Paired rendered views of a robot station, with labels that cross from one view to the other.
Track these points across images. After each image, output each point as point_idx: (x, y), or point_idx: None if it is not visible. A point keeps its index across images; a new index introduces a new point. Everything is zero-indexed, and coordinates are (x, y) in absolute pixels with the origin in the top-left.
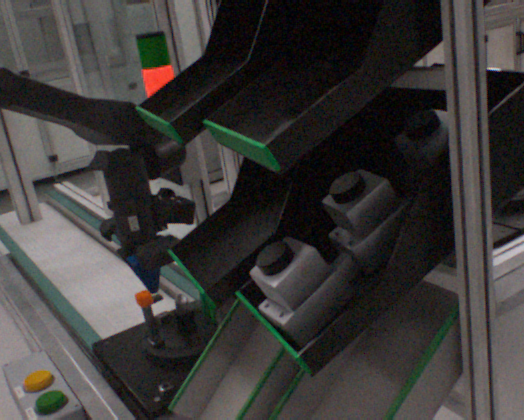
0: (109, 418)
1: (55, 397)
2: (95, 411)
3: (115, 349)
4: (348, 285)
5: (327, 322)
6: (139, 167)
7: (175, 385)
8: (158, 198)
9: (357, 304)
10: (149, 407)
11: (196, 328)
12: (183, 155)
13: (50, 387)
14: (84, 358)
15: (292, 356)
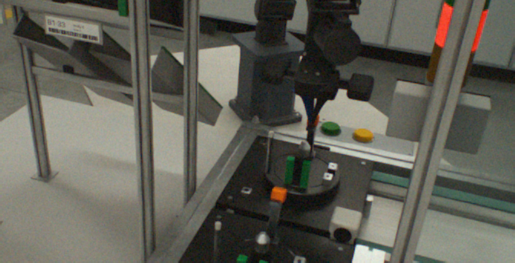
0: (284, 135)
1: (327, 126)
2: (296, 134)
3: (347, 161)
4: None
5: None
6: (308, 19)
7: (264, 150)
8: (303, 52)
9: None
10: (261, 136)
11: (294, 171)
12: (322, 50)
13: (350, 137)
14: (365, 157)
15: None
